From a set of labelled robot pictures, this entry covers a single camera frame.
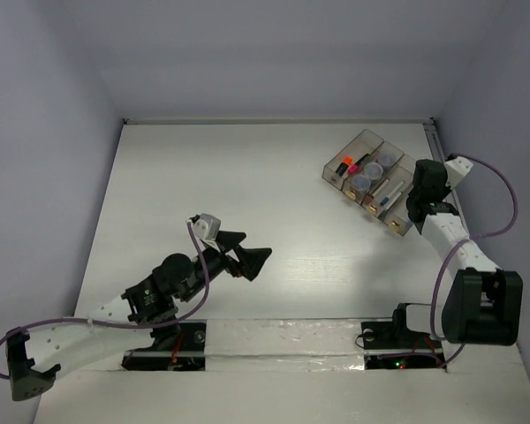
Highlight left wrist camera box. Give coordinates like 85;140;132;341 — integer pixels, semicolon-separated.
186;213;221;242

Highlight clear jar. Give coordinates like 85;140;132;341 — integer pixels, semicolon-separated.
376;151;398;170
362;162;384;181
349;174;372;193

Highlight orange highlighter marker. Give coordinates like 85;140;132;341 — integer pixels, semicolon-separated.
336;156;353;177

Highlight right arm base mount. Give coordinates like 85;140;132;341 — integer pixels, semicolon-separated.
354;303;446;370

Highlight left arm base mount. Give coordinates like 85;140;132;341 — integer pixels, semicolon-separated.
121;321;207;372

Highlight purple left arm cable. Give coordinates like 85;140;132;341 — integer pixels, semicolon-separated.
0;218;213;380

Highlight white front board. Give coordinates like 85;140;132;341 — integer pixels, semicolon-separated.
36;320;530;423

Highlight red capped white pen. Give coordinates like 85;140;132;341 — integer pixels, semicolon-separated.
366;178;390;205

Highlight pink highlighter marker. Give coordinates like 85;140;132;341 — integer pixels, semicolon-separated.
348;154;370;175

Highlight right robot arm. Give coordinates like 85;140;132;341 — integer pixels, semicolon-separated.
406;155;523;346

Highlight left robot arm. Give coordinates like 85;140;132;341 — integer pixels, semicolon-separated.
5;231;273;402

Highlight clear four-compartment organizer tray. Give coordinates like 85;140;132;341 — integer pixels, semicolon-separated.
322;129;416;236

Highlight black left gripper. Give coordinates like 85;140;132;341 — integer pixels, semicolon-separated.
180;231;270;302

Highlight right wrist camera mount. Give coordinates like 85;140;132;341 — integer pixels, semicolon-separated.
443;155;473;189

